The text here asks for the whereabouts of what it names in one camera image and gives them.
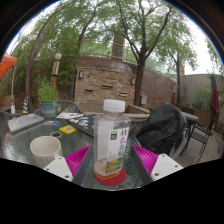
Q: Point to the white paper sheet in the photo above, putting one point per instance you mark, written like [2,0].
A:
[68,115]

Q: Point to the tape roll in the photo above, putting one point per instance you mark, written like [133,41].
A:
[52,134]

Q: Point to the black laptop with stickers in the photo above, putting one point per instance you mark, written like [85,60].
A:
[83,125]

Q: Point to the tall dark-trunked tree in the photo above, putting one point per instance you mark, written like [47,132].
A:
[138,86]

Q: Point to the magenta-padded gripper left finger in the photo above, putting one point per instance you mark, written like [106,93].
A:
[58,166]

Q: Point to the yellow blue striped cone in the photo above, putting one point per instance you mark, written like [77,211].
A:
[25,106]

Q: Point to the potted green plant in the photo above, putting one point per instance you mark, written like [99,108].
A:
[47,96]

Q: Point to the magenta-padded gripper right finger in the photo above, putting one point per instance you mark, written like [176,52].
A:
[165,165]

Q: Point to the white ribbed mug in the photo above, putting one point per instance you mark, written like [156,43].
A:
[43,150]

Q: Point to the wooden lamp post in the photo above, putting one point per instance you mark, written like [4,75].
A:
[55,70]

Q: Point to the yellow card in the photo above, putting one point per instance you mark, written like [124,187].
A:
[68,129]

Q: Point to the black jacket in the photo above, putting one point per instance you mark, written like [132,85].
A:
[163,128]

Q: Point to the round dark patio table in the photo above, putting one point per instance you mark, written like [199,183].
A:
[192,117]

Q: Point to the clear plastic drink bottle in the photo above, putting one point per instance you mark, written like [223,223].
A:
[111,143]

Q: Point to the grey laptop with stickers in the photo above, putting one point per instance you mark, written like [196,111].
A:
[25,121]

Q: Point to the closed maroon patio umbrella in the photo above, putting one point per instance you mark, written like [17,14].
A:
[214,96]

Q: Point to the orange canopy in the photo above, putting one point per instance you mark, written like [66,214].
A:
[6,63]

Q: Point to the black metal chair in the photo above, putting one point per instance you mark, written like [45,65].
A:
[200,136]

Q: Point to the flat round red coaster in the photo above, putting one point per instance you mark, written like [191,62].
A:
[120,178]

